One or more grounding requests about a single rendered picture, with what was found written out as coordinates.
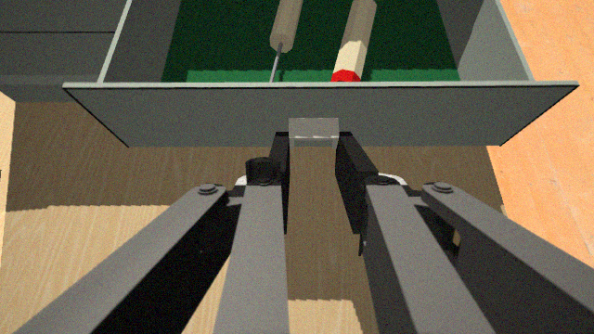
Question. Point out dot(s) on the beige screwdriver with blue band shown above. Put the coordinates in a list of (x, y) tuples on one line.
[(284, 29)]

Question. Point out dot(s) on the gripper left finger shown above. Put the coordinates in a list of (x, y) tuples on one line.
[(155, 281)]

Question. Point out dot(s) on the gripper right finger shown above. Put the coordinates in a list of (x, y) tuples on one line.
[(509, 280)]

